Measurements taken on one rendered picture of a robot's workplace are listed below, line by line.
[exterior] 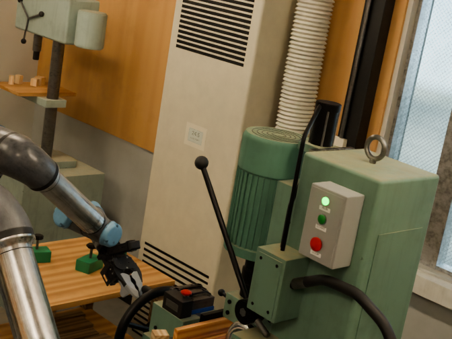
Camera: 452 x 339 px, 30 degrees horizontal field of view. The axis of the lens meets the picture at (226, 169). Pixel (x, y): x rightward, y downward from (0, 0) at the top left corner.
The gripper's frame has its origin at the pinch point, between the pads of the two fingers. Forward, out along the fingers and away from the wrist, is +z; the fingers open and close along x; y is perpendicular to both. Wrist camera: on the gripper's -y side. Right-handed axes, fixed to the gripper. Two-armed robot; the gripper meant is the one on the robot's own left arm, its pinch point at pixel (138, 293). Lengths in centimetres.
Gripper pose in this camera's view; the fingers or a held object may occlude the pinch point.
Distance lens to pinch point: 252.0
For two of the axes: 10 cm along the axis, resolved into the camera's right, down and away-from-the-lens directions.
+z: 4.8, 7.4, -4.8
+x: -7.3, 0.3, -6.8
